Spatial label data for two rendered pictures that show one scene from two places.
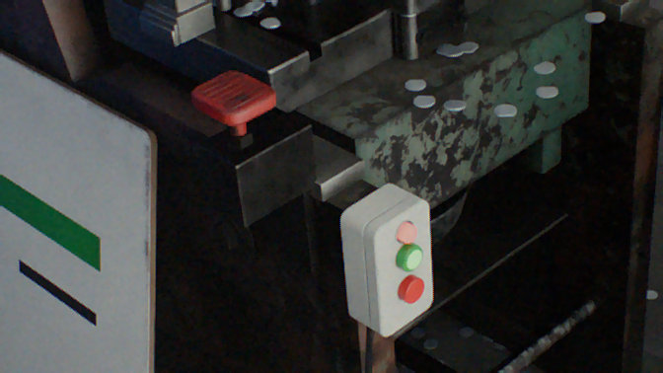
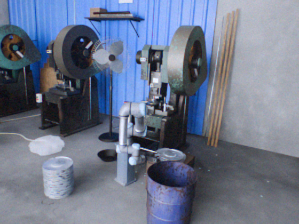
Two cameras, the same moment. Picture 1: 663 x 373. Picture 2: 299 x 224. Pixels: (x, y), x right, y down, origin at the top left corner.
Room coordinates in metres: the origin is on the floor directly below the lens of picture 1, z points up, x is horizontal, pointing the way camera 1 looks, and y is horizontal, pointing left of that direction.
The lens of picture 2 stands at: (0.18, -2.82, 1.49)
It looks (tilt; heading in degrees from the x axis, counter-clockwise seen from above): 15 degrees down; 68
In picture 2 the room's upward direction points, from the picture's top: 3 degrees clockwise
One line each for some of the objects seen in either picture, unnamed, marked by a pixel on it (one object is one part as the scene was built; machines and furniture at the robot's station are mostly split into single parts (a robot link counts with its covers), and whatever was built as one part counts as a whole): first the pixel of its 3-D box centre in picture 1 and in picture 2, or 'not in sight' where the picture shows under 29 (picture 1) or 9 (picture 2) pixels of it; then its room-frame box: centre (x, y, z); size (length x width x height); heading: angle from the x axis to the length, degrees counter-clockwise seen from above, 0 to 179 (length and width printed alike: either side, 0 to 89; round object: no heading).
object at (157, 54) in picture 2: not in sight; (159, 63); (1.40, -0.02, 1.27); 0.21 x 0.12 x 0.34; 40
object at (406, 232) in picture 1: (406, 233); not in sight; (0.98, -0.07, 0.61); 0.02 x 0.01 x 0.02; 130
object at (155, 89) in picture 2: not in sight; (157, 82); (1.37, -0.05, 1.04); 0.17 x 0.15 x 0.30; 40
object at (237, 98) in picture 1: (237, 125); not in sight; (1.01, 0.08, 0.72); 0.07 x 0.06 x 0.08; 40
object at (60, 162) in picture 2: not in sight; (57, 163); (0.14, -0.55, 0.31); 0.29 x 0.29 x 0.01
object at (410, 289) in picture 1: (411, 289); not in sight; (0.98, -0.07, 0.54); 0.03 x 0.01 x 0.03; 130
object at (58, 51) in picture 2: not in sight; (80, 77); (0.56, 1.53, 0.87); 1.53 x 0.99 x 1.74; 38
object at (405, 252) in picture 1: (409, 257); not in sight; (0.98, -0.07, 0.58); 0.03 x 0.01 x 0.03; 130
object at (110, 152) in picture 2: not in sight; (108, 156); (0.76, 0.02, 0.04); 0.30 x 0.30 x 0.07
